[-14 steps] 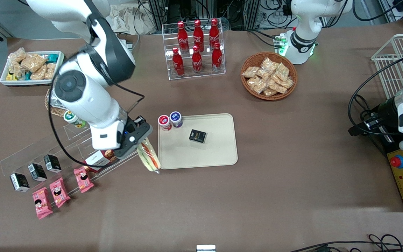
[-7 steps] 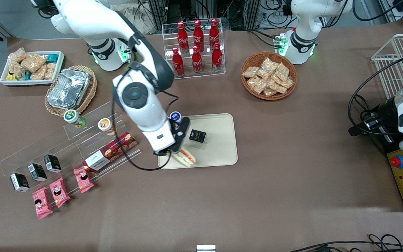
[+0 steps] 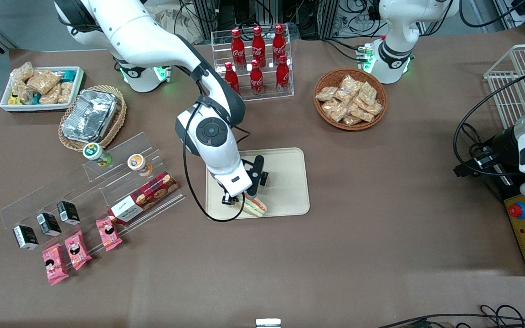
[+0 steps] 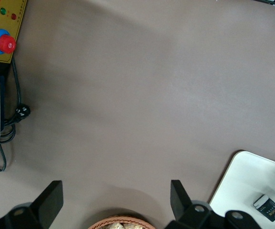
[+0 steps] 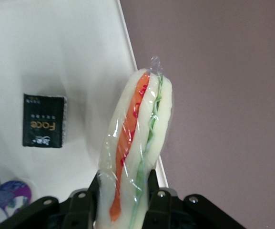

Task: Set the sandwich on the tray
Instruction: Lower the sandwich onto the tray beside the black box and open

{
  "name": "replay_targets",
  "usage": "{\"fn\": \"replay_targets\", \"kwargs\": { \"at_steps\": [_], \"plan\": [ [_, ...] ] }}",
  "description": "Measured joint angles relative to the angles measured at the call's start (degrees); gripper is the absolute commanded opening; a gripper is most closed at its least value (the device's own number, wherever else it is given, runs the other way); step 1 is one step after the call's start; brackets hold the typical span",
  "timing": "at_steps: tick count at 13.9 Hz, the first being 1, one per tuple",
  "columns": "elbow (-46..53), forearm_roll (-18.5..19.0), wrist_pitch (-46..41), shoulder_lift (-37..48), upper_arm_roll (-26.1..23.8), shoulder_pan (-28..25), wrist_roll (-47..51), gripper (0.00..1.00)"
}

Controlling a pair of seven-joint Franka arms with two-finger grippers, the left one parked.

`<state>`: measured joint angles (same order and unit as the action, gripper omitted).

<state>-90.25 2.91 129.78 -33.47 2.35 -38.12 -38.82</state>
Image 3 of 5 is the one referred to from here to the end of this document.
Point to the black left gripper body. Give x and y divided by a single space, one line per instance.
502 145

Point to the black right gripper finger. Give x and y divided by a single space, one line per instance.
250 196
230 199

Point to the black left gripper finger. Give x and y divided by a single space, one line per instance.
483 154
470 169

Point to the triangle sandwich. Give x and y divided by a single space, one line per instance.
255 207

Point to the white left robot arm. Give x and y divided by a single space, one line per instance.
397 45

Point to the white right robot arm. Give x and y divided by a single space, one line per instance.
144 41

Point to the beige plastic tray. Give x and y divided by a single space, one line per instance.
287 191

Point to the red emergency stop button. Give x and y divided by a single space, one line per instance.
517 209

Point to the clear acrylic bottle rack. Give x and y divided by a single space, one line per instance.
267 98

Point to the red plaid cookie box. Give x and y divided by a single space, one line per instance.
146 196

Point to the red cola bottle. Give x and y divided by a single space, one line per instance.
279 43
238 48
256 79
258 45
283 76
231 76

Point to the orange lid cup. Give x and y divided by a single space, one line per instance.
138 164

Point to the clear bagged cracker pack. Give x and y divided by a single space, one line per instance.
351 84
373 108
351 120
334 110
368 92
326 94
361 114

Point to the round wicker basket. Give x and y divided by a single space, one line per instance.
324 79

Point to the pink snack pack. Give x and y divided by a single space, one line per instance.
55 265
78 250
109 234

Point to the clear acrylic stepped shelf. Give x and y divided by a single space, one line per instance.
103 193

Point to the small white block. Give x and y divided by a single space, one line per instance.
268 323

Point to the oval wicker basket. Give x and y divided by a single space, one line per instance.
119 118

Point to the green lid cup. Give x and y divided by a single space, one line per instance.
95 152

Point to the beige crumpled cloth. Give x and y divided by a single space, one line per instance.
185 27

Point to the black drink carton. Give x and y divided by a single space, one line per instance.
25 237
68 212
48 224

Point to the stacked foil trays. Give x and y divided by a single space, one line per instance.
89 115

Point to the puffed rice snack bag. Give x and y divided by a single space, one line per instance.
23 72
43 81
65 92
50 94
22 92

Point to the teal snack pack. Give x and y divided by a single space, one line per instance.
68 75

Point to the white rectangular dish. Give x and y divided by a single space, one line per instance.
39 107

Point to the small yellow pack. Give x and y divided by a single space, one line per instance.
14 100

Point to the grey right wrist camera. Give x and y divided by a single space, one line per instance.
236 184

